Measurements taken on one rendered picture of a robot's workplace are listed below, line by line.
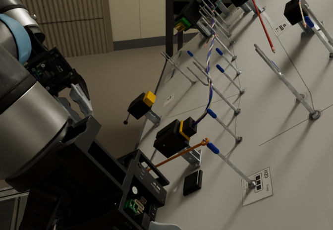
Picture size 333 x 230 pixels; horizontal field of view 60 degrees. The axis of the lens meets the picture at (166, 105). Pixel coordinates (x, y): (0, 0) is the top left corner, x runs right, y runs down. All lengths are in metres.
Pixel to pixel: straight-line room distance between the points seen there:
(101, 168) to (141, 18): 3.59
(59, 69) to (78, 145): 0.34
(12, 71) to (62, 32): 3.45
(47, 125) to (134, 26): 3.59
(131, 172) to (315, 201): 0.22
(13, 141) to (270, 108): 0.42
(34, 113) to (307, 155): 0.33
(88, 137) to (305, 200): 0.26
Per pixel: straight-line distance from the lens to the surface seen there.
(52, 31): 3.68
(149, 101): 0.84
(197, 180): 0.53
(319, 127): 0.45
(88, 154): 0.23
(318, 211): 0.37
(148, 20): 3.83
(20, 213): 1.69
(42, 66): 0.56
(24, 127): 0.23
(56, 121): 0.24
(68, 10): 3.61
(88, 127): 0.24
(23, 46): 0.42
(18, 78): 0.24
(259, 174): 0.45
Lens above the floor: 1.46
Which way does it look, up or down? 33 degrees down
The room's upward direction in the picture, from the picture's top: straight up
